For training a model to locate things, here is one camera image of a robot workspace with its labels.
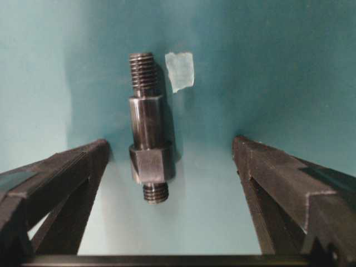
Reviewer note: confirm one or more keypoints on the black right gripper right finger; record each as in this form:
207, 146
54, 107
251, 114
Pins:
297, 207

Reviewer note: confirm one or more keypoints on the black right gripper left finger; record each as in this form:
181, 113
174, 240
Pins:
45, 205

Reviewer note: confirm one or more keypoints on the threaded steel shaft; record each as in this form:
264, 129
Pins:
151, 154

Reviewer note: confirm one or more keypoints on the teal table cloth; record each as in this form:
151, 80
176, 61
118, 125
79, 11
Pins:
278, 72

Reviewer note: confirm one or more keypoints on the right tape marker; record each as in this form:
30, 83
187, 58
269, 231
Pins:
181, 71

